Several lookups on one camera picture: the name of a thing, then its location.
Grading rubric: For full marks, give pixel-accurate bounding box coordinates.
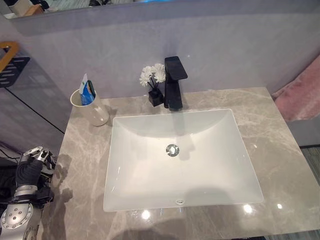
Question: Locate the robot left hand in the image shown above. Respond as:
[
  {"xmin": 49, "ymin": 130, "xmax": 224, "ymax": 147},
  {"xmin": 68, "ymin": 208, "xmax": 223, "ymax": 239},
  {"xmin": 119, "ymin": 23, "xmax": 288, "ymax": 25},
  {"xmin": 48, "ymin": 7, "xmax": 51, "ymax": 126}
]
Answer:
[{"xmin": 15, "ymin": 146, "xmax": 56, "ymax": 188}]

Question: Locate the white ceramic cup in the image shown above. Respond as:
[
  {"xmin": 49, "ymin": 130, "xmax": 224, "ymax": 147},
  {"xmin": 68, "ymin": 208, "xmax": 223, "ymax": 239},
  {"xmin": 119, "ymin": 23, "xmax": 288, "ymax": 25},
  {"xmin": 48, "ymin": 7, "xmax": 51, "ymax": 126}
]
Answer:
[{"xmin": 69, "ymin": 88, "xmax": 110, "ymax": 127}]

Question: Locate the chrome sink drain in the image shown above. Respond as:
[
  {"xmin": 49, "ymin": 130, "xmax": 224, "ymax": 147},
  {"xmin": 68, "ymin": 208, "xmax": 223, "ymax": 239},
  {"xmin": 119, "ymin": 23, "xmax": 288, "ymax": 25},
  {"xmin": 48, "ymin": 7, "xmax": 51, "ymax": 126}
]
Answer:
[{"xmin": 164, "ymin": 143, "xmax": 181, "ymax": 158}]

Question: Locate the white rectangular sink basin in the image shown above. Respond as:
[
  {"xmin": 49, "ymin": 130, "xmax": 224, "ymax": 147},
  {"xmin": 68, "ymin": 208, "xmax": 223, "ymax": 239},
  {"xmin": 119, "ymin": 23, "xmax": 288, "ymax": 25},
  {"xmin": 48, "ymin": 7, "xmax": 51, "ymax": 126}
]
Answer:
[{"xmin": 102, "ymin": 108, "xmax": 265, "ymax": 213}]

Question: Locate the pink fluffy towel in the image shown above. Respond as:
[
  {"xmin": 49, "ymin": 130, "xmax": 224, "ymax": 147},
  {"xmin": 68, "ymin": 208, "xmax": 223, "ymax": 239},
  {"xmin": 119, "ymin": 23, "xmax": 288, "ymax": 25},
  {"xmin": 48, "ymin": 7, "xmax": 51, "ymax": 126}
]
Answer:
[{"xmin": 271, "ymin": 60, "xmax": 320, "ymax": 123}]

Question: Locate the blue white toothpaste tube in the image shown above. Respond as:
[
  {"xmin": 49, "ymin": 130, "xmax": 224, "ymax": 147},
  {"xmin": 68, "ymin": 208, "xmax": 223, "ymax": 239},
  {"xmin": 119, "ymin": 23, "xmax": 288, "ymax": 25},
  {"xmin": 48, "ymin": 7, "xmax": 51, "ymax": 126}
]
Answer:
[{"xmin": 79, "ymin": 73, "xmax": 96, "ymax": 106}]

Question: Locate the dark green toothbrush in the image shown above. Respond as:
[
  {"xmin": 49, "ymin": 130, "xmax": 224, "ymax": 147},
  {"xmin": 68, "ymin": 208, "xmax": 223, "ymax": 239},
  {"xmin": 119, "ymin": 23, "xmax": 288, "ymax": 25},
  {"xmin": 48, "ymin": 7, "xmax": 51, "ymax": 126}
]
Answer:
[{"xmin": 86, "ymin": 79, "xmax": 96, "ymax": 97}]

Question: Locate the white flower reed diffuser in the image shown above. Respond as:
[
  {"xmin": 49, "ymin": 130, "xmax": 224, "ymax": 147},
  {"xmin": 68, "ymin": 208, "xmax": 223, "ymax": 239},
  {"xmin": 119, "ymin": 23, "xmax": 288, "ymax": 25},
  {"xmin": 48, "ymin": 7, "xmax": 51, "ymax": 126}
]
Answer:
[{"xmin": 139, "ymin": 63, "xmax": 167, "ymax": 107}]

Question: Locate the black faucet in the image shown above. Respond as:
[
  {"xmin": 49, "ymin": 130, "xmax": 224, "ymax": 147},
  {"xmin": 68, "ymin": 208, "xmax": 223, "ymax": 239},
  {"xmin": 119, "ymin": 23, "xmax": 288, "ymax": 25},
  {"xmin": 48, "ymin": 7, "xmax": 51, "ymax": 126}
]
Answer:
[{"xmin": 163, "ymin": 56, "xmax": 188, "ymax": 112}]

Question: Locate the black wall shelf wooden handle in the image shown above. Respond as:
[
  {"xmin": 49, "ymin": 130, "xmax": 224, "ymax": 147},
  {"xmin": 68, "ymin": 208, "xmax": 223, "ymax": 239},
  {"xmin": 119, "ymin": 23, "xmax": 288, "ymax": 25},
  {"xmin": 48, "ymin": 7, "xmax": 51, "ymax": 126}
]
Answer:
[{"xmin": 0, "ymin": 41, "xmax": 31, "ymax": 89}]

